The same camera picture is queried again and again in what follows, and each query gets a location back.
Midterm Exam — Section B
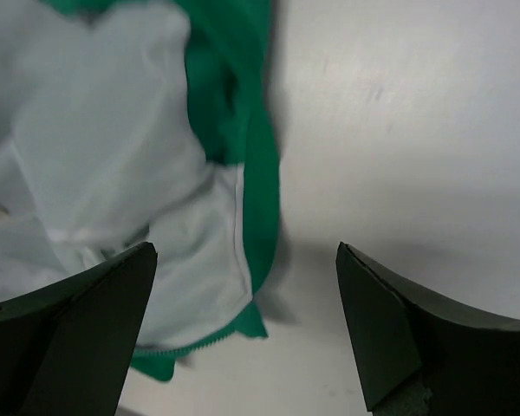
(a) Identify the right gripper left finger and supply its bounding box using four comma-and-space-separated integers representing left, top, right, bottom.
0, 243, 157, 415

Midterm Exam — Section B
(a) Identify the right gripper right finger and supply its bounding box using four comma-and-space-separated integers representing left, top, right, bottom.
336, 244, 520, 415

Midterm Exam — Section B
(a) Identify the green jacket with white lining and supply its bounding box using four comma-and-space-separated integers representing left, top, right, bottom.
0, 1, 280, 381

